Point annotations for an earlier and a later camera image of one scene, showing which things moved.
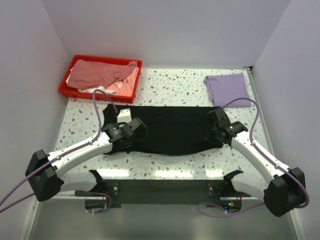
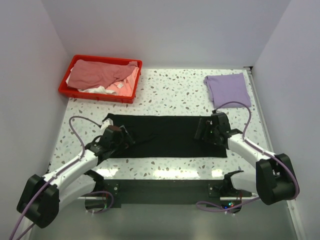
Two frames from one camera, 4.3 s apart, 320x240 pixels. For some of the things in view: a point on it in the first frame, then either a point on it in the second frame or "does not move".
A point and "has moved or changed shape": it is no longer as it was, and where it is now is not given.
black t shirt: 172,130 has moved or changed shape
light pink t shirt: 125,86 does not move
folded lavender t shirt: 225,88 does not move
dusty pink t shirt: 89,74 does not move
